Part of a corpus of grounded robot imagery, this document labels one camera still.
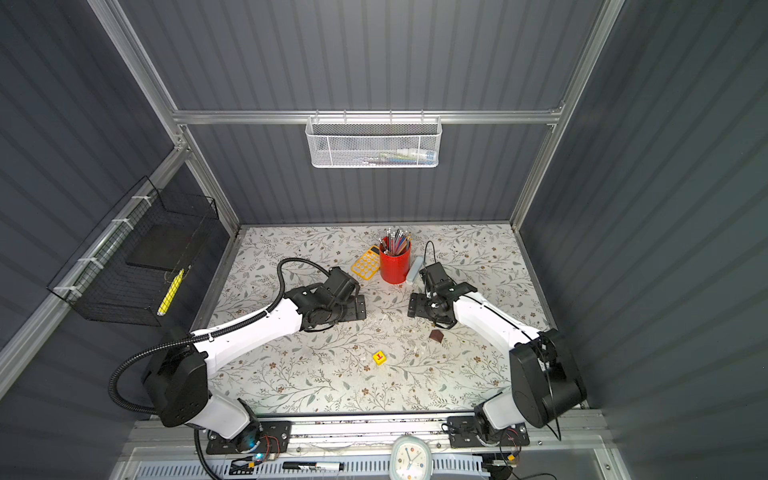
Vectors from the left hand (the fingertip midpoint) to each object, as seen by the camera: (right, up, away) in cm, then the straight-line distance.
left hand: (353, 308), depth 85 cm
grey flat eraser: (+19, +11, +17) cm, 28 cm away
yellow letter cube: (+7, -14, 0) cm, 16 cm away
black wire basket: (-53, +12, -13) cm, 56 cm away
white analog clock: (+15, -32, -16) cm, 39 cm away
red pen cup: (+12, +14, +9) cm, 21 cm away
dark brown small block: (+25, -9, +5) cm, 27 cm away
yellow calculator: (+2, +12, +23) cm, 26 cm away
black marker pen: (-7, -34, -16) cm, 38 cm away
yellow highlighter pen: (-40, +5, -19) cm, 45 cm away
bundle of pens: (+12, +19, +12) cm, 26 cm away
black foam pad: (-49, +18, -9) cm, 52 cm away
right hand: (+21, -2, +3) cm, 22 cm away
